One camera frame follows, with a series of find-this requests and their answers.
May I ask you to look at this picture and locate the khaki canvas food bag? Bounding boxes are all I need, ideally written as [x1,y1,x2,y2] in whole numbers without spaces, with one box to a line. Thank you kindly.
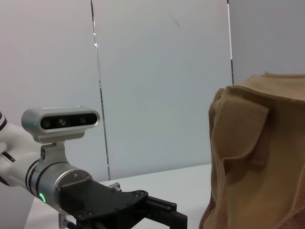
[199,73,305,229]

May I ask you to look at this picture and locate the silver left camera bracket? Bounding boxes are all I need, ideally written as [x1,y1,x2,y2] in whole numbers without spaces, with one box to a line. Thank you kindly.
[39,141,70,169]

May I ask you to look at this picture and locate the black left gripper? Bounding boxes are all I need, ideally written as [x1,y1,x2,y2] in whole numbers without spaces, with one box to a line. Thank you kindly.
[58,179,188,229]

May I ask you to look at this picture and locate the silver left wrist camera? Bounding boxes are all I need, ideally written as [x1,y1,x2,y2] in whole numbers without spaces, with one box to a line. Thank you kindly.
[21,106,101,144]

